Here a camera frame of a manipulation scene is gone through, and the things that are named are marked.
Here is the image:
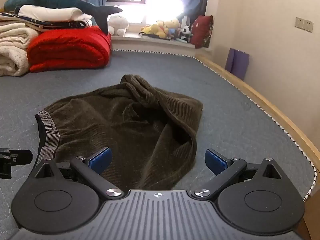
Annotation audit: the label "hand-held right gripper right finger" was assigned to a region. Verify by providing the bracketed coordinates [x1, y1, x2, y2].
[192, 149, 286, 202]

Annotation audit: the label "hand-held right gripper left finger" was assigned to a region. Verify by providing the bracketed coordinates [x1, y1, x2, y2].
[35, 147, 125, 200]

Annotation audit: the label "dark olive corduroy pants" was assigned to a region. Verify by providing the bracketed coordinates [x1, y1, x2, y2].
[35, 74, 204, 192]

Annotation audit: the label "grey quilted bed mattress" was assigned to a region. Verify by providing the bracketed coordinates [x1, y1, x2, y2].
[0, 49, 317, 240]

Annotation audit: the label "purple paper bag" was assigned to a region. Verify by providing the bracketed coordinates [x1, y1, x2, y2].
[224, 48, 250, 81]

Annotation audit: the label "cream fleece folded blanket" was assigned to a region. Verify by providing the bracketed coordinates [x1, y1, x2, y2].
[0, 22, 42, 77]

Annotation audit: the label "red folded blanket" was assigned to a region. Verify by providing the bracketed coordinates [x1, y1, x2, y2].
[27, 25, 112, 73]

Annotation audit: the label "red patterned pillow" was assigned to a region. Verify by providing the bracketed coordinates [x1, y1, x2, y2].
[190, 15, 214, 49]

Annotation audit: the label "panda plush toy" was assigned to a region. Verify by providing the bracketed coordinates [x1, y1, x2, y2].
[179, 25, 193, 42]

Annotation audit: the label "white plush toy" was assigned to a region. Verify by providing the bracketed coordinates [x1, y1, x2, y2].
[108, 15, 130, 37]

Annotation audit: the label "navy star-print folded blanket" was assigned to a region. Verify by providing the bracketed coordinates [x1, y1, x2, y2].
[0, 12, 97, 33]

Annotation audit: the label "yellow bear plush toy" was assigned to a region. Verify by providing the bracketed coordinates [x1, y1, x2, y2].
[162, 17, 181, 34]
[140, 20, 170, 39]

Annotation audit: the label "teal shark plush toy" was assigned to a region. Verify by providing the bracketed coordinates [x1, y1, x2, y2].
[3, 0, 123, 35]

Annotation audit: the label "wooden bed frame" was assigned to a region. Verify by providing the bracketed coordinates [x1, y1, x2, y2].
[195, 54, 320, 240]

